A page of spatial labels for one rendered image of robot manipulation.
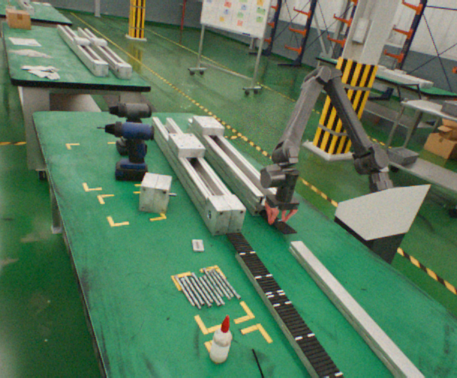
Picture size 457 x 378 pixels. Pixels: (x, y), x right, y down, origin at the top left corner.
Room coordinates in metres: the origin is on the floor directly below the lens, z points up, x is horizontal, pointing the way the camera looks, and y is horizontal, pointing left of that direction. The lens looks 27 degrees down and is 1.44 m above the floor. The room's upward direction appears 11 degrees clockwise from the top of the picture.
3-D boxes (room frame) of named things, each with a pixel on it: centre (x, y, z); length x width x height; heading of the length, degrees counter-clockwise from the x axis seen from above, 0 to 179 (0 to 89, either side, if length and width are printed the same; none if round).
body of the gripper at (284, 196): (1.08, -0.19, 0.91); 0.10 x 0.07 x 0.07; 118
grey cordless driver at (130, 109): (1.44, 0.48, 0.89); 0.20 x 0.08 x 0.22; 124
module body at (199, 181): (1.41, 0.21, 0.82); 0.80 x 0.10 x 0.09; 28
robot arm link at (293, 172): (1.08, -0.18, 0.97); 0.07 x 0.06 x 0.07; 125
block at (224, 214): (1.02, -0.01, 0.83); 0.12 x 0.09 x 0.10; 118
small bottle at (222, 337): (0.52, -0.05, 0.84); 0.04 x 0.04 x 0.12
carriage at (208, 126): (1.72, 0.16, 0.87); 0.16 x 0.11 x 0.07; 28
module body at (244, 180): (1.50, 0.04, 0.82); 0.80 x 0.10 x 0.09; 28
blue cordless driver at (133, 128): (1.22, 0.40, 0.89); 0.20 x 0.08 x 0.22; 107
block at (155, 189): (1.07, 0.23, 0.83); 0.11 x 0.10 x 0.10; 97
